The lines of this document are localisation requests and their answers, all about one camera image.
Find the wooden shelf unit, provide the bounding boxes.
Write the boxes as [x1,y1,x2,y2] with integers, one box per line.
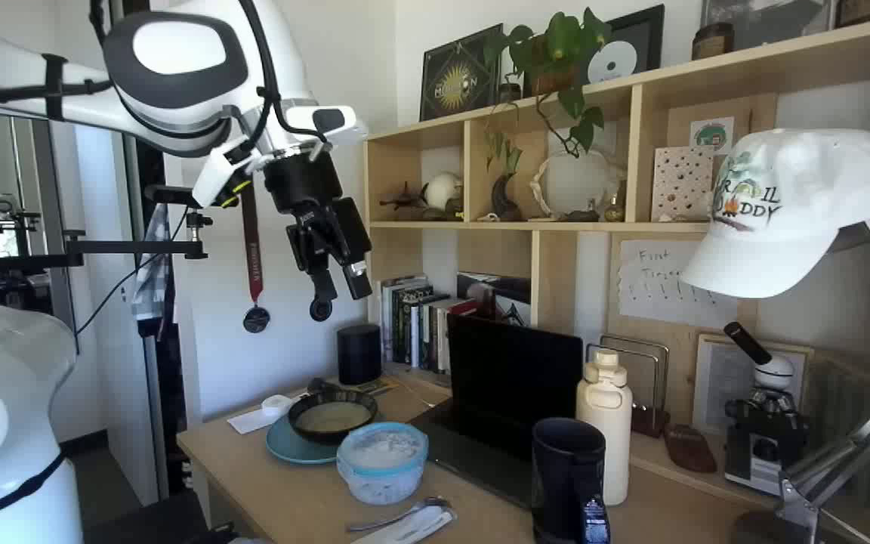
[360,9,870,544]

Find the small dark jar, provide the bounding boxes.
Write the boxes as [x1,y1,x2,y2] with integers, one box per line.
[690,19,741,64]

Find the upright dark book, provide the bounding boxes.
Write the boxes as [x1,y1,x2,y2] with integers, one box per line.
[407,287,452,373]
[378,271,418,366]

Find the white paper napkin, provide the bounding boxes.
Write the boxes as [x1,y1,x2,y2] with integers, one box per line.
[225,394,309,437]

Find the pale sketch paper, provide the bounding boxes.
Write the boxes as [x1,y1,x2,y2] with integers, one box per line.
[614,235,743,331]

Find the dotted pink card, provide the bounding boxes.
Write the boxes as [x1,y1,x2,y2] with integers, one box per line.
[650,143,723,226]

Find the black bowl with food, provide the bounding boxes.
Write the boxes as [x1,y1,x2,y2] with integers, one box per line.
[283,383,382,447]

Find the cream insulated water bottle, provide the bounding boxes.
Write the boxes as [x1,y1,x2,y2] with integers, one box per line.
[573,345,638,511]

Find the green print card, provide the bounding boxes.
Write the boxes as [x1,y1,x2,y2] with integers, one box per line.
[686,113,741,154]

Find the black white microscope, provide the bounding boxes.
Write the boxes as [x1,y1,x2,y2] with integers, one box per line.
[720,321,813,499]

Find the brown driftwood piece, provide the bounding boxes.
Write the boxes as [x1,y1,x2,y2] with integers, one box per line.
[378,177,429,221]

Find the black framed white disc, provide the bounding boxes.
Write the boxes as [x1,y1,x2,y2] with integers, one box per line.
[580,3,669,88]

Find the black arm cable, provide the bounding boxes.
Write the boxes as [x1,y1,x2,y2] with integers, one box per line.
[0,0,336,158]

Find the small plant black vase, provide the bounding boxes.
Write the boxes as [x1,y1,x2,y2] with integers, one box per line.
[480,132,530,223]

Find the dark navy cup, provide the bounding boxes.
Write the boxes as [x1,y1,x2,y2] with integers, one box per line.
[530,415,614,544]

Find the teal plate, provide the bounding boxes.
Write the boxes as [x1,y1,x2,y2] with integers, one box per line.
[260,415,345,468]

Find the red book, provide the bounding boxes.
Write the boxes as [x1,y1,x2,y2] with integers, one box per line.
[441,298,480,325]

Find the brown leather pouch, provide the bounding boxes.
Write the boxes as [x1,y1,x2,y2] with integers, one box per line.
[661,422,723,473]

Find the grey landscape picture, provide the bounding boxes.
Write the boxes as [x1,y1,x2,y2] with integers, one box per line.
[699,0,844,48]

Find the black framed yellow artwork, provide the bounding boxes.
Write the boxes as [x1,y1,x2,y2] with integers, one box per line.
[418,20,510,123]

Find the white looped sculpture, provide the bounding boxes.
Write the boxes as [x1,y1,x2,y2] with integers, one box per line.
[530,148,630,223]

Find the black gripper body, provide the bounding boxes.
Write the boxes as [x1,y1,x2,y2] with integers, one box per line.
[264,148,376,271]

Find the black white box set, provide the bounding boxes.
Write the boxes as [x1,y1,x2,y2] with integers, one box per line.
[454,270,535,331]

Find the metal desk lamp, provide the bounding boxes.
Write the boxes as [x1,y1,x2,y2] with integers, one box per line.
[729,210,870,544]

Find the clear acrylic stand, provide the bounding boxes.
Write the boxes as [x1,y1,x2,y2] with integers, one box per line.
[600,331,674,437]

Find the wrapped plastic cutlery pack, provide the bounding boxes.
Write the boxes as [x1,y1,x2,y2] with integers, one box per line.
[345,494,456,544]

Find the black laptop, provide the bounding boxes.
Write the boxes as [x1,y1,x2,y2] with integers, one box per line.
[410,312,588,514]

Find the grey tripod stand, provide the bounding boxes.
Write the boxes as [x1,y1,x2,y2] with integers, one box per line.
[133,181,201,499]

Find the green trailing pothos plant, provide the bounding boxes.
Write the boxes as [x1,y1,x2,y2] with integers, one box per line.
[480,7,616,160]

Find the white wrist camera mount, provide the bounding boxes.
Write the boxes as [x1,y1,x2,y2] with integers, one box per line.
[192,148,260,210]

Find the white round shell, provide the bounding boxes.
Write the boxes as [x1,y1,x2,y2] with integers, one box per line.
[420,170,469,213]

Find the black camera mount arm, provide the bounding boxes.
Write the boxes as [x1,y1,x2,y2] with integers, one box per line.
[0,207,214,279]

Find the white baseball cap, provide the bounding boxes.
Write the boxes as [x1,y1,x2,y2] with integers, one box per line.
[676,123,870,302]

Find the black cylinder speaker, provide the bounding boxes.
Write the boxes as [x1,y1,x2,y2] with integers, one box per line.
[336,321,387,391]

